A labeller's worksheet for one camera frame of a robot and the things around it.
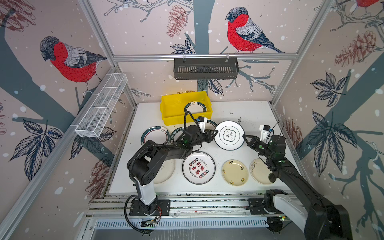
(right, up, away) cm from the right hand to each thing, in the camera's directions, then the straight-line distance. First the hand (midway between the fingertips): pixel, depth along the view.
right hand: (242, 137), depth 81 cm
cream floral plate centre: (-3, -22, +6) cm, 23 cm away
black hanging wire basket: (-21, +46, +25) cm, 57 cm away
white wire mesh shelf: (-75, +9, -10) cm, 76 cm away
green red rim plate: (-27, +19, +37) cm, 49 cm away
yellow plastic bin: (-44, +19, +37) cm, 61 cm away
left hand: (-13, +3, +2) cm, 14 cm away
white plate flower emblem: (-6, 0, +3) cm, 7 cm away
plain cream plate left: (-43, -20, +3) cm, 48 cm away
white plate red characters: (-24, -19, +7) cm, 31 cm away
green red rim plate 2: (-15, +5, +26) cm, 31 cm away
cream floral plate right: (+12, -21, +4) cm, 24 cm away
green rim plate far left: (-51, -1, +20) cm, 55 cm away
